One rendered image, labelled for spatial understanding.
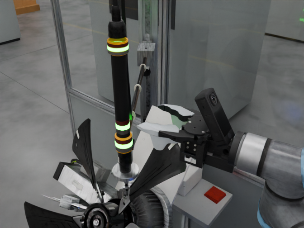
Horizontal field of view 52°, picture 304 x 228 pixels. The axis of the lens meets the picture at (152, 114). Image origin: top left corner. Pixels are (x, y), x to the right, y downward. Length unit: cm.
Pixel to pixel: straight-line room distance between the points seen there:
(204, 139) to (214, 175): 108
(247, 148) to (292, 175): 9
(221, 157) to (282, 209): 14
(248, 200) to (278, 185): 105
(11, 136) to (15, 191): 87
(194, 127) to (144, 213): 56
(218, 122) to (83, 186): 80
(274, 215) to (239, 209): 110
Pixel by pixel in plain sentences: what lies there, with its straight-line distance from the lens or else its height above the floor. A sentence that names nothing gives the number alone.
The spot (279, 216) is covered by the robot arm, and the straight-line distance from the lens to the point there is 65.
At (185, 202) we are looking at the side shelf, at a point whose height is 86.
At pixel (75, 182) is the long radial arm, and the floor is 112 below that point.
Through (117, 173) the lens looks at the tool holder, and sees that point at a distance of 83.
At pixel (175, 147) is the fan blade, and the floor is 144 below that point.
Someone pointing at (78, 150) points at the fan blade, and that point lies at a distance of 122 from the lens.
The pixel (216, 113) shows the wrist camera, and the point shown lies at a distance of 61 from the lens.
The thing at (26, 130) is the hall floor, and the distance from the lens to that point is 378.
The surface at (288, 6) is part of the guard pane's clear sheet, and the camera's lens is 122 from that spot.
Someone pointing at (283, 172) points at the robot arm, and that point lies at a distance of 60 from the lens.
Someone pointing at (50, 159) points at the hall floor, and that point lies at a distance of 328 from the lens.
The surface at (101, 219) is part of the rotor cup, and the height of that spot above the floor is 123.
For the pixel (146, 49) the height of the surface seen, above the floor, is 158.
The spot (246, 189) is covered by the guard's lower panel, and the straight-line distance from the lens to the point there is 163.
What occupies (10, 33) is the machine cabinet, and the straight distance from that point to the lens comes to 667.
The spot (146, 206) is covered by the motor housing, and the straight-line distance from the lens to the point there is 113.
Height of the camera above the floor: 203
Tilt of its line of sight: 32 degrees down
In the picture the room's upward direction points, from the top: straight up
